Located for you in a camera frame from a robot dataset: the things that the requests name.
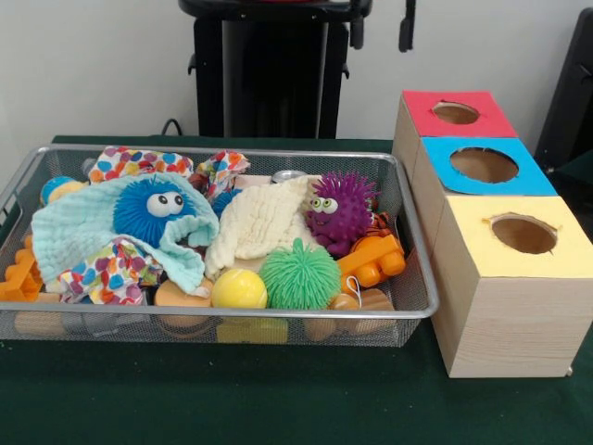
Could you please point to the wooden box with three holes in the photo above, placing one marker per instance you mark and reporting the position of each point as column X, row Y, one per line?
column 519, row 306

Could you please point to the black panel stand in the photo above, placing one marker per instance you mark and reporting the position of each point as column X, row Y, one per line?
column 570, row 83

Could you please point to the tan orange ball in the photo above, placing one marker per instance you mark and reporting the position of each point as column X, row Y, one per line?
column 181, row 295

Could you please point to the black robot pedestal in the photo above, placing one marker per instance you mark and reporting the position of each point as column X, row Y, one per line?
column 269, row 74

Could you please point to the large colourful dotted cloth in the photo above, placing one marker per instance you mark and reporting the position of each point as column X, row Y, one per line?
column 139, row 164

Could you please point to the small blue yellow ball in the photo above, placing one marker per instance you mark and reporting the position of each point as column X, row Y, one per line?
column 65, row 190

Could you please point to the shallow clear mesh bin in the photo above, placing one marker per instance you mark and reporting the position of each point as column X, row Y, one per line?
column 412, row 297

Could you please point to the cream white cloth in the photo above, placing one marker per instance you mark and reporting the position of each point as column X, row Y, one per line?
column 264, row 222

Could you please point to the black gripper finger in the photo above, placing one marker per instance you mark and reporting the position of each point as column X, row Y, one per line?
column 406, row 23
column 357, row 23

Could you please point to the silver can with pull tab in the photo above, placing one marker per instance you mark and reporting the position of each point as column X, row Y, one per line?
column 289, row 175

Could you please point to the mint green cloth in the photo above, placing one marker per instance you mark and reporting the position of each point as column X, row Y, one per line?
column 79, row 227

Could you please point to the purple spiky ball with eyes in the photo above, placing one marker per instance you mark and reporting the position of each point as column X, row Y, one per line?
column 345, row 213

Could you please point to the small orange plastic toy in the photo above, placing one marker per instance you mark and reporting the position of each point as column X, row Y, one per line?
column 22, row 278

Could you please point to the small colourful dotted cloth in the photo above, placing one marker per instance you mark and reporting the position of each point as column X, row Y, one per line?
column 107, row 273

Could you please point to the orange toy building block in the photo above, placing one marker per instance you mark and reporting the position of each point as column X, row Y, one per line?
column 372, row 260

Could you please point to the dark green table cloth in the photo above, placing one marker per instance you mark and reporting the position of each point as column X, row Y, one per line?
column 278, row 399

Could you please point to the green spiky rubber ball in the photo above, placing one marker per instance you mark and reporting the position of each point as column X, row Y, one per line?
column 299, row 275

